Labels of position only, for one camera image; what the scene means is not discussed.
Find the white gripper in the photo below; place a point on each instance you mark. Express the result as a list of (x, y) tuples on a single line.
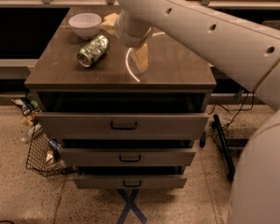
[(134, 37)]

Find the green soda can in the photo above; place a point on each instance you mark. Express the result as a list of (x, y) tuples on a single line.
[(93, 51)]

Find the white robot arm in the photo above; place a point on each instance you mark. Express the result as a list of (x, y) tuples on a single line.
[(249, 54)]

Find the yellow sponge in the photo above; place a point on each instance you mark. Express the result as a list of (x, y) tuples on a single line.
[(108, 23)]

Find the white bowl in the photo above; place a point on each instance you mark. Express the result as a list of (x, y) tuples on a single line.
[(85, 25)]

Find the grey drawer cabinet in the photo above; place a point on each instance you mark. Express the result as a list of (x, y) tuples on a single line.
[(176, 81)]

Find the top drawer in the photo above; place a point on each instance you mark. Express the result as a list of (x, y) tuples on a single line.
[(85, 126)]

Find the drawer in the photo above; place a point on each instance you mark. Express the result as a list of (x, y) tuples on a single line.
[(85, 126), (120, 157), (129, 181)]

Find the snack bags on floor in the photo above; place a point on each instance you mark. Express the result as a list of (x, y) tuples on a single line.
[(29, 109)]

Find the middle drawer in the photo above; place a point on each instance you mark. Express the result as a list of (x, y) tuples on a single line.
[(120, 157)]

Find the black metal stand leg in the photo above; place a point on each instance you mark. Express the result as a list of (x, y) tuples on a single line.
[(225, 148)]

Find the bottom drawer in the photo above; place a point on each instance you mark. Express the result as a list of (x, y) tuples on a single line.
[(129, 181)]

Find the black wire basket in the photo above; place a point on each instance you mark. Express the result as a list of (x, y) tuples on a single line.
[(44, 157)]

